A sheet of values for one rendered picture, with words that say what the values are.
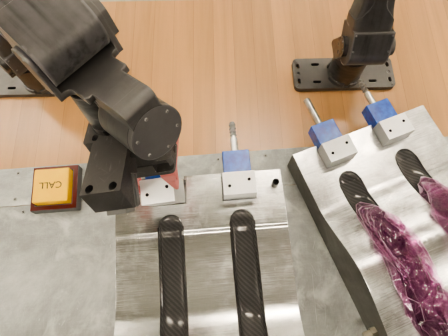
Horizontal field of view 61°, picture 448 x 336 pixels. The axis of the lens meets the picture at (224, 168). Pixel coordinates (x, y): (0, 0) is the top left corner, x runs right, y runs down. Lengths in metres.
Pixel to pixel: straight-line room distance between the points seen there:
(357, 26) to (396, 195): 0.28
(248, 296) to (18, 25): 0.44
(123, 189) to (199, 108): 0.40
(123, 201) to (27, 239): 0.37
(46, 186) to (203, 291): 0.33
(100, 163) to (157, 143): 0.08
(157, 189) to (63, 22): 0.27
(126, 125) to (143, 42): 0.51
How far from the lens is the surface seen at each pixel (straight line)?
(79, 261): 0.70
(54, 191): 0.70
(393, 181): 0.69
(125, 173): 0.39
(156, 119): 0.35
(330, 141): 0.65
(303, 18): 0.89
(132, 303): 0.59
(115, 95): 0.35
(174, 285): 0.58
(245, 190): 0.56
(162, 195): 0.54
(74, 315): 0.70
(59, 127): 0.79
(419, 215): 0.66
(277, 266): 0.58
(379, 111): 0.72
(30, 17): 0.37
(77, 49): 0.37
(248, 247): 0.58
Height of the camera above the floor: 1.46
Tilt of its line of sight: 71 degrees down
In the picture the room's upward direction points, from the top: 1 degrees clockwise
